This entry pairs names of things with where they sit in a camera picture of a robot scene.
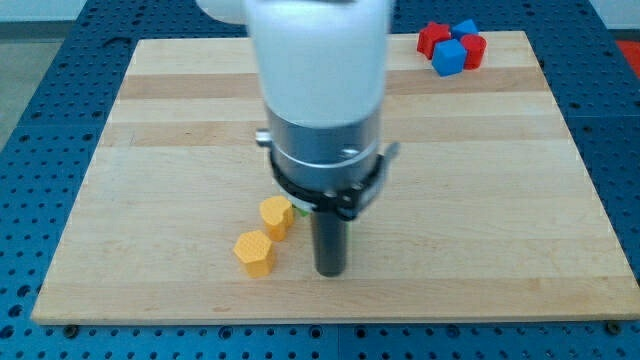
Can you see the wooden board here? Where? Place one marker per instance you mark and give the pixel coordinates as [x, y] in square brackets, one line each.
[487, 213]

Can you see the yellow hexagon block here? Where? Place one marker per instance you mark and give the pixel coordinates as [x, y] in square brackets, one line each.
[255, 252]

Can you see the yellow heart block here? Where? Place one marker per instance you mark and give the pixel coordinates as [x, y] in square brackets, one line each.
[277, 214]

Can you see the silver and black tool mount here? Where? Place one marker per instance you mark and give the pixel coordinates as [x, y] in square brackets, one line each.
[336, 169]

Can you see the red star block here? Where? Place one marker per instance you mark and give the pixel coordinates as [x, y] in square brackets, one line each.
[430, 35]

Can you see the small blue block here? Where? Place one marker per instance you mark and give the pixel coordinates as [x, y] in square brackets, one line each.
[465, 27]

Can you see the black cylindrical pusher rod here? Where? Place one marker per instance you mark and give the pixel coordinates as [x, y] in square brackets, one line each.
[330, 236]

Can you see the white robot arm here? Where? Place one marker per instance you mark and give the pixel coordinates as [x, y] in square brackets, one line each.
[322, 72]

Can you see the red cylinder block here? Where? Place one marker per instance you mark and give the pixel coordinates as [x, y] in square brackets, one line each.
[475, 45]

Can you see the blue cube block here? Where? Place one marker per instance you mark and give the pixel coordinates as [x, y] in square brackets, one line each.
[449, 57]

